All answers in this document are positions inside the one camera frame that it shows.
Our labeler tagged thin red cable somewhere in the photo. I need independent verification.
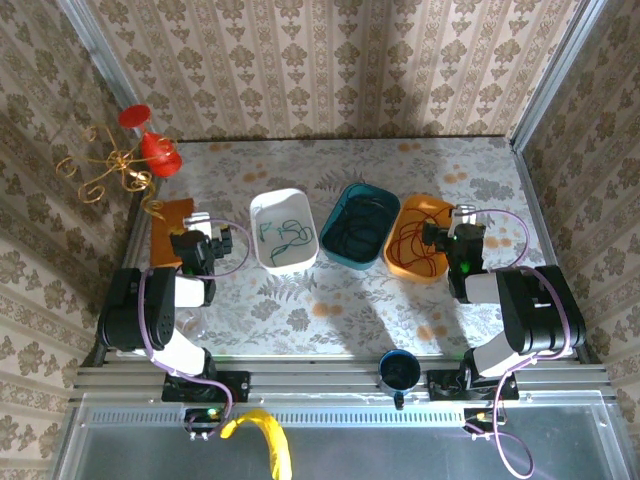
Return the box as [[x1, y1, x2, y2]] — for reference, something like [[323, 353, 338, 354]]
[[388, 217, 429, 271], [407, 205, 452, 277]]

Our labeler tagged orange wooden board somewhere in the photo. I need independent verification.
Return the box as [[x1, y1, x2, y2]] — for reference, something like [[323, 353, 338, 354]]
[[149, 198, 196, 270]]

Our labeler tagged orange plastic tray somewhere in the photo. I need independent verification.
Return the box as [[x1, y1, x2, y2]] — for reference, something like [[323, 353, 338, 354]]
[[383, 193, 466, 286]]

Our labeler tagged white plastic tray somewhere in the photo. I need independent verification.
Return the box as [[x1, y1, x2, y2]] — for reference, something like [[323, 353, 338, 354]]
[[249, 188, 320, 275]]

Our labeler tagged clear plastic glass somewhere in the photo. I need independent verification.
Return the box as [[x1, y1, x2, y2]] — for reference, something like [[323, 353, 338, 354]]
[[175, 308, 207, 344]]

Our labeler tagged teal plastic tray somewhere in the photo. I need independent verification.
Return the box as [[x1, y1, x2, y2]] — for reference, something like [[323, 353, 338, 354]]
[[319, 182, 401, 272]]

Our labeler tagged red plastic goblet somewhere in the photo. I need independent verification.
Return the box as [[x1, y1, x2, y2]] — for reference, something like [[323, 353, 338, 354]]
[[118, 103, 182, 179]]

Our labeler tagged blue metal mug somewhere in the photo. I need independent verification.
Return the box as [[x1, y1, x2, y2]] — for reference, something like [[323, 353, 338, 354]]
[[377, 349, 422, 411]]

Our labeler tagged left controller board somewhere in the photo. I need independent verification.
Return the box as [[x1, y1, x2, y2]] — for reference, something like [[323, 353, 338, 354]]
[[182, 407, 226, 442]]

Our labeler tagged yellow banana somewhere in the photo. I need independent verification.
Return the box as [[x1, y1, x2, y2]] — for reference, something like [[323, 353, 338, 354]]
[[219, 408, 294, 480]]

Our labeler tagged perforated metal trough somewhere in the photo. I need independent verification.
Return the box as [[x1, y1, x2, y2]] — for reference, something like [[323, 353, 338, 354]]
[[49, 392, 640, 480]]

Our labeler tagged gold wire curl stand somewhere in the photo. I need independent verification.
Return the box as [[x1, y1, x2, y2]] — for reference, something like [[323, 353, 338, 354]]
[[54, 123, 179, 226]]

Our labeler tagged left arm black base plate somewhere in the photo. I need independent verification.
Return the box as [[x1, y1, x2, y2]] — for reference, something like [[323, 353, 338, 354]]
[[162, 370, 251, 404]]

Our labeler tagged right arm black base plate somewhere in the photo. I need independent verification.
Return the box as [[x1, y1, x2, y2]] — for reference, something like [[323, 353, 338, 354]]
[[427, 369, 519, 401]]

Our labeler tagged aluminium front frame rail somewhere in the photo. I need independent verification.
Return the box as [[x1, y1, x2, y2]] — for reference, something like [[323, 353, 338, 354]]
[[69, 355, 616, 401]]

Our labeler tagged right aluminium corner post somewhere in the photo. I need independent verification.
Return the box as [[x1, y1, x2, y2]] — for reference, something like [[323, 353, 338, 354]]
[[509, 0, 609, 151]]

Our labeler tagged aluminium corner post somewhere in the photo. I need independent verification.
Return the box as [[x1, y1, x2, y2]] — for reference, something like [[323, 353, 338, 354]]
[[54, 0, 136, 109], [509, 0, 609, 151]]

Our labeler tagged left aluminium corner post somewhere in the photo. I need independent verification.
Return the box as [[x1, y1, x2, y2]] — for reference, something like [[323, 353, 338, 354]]
[[54, 0, 136, 109]]

